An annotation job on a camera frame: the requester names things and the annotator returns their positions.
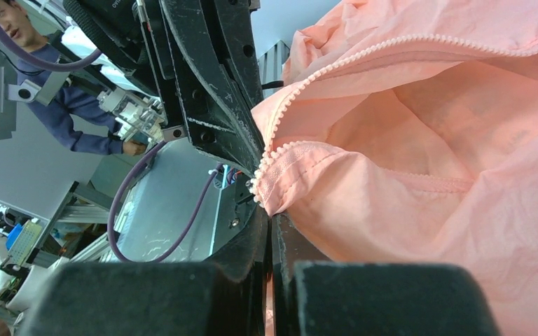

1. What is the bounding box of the person in blue sweater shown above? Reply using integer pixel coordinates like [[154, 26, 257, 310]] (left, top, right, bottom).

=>
[[0, 0, 149, 158]]

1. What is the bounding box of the salmon pink hooded jacket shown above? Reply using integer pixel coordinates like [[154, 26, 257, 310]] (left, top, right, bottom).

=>
[[251, 1, 538, 335]]

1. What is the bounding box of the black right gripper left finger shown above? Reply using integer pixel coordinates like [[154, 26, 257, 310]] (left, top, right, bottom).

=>
[[19, 207, 269, 335]]

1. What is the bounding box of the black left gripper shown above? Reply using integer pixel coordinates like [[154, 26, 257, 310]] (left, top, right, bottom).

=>
[[63, 0, 264, 176]]

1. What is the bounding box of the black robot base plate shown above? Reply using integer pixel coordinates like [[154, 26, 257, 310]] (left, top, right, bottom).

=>
[[209, 165, 255, 254]]

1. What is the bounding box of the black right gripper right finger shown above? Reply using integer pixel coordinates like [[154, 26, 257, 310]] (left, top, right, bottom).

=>
[[272, 214, 500, 335]]

